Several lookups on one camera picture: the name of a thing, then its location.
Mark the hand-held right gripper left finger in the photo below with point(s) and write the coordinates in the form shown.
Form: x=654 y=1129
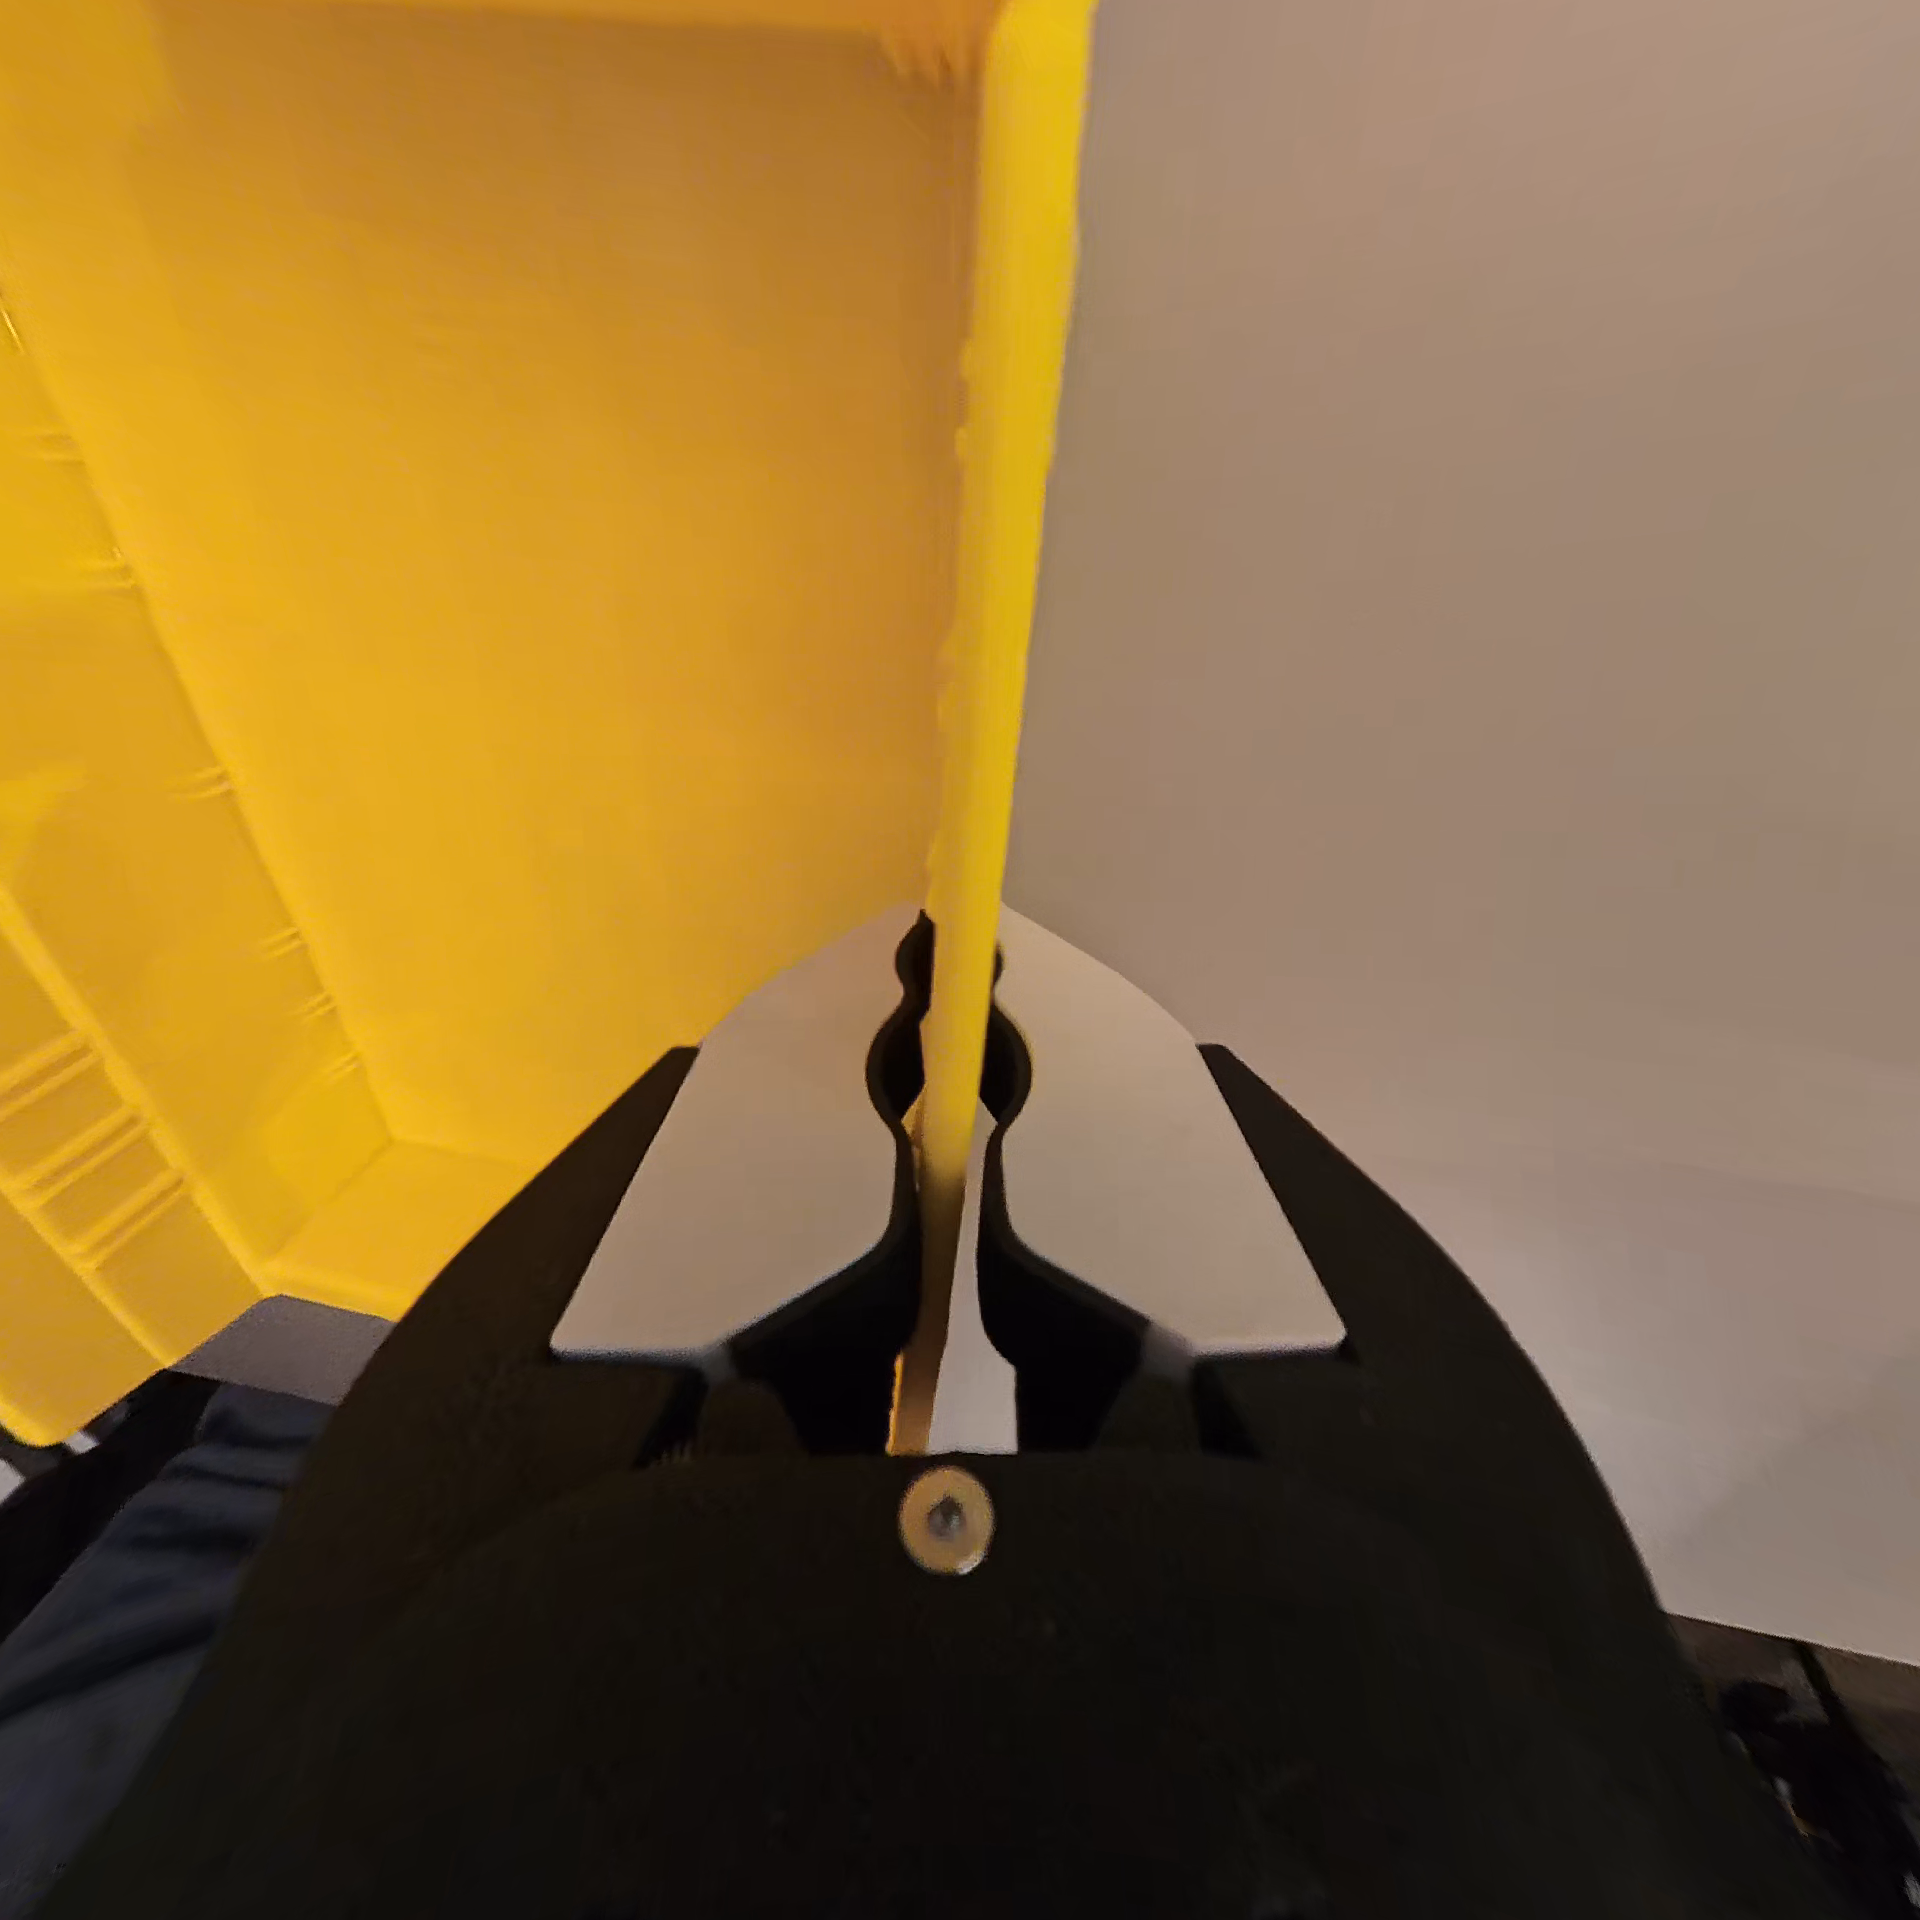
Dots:
x=751 y=1170

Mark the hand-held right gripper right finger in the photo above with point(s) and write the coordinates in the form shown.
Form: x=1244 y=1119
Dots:
x=1170 y=1201

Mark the yellow plastic box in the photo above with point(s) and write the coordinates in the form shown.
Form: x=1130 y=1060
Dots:
x=524 y=525

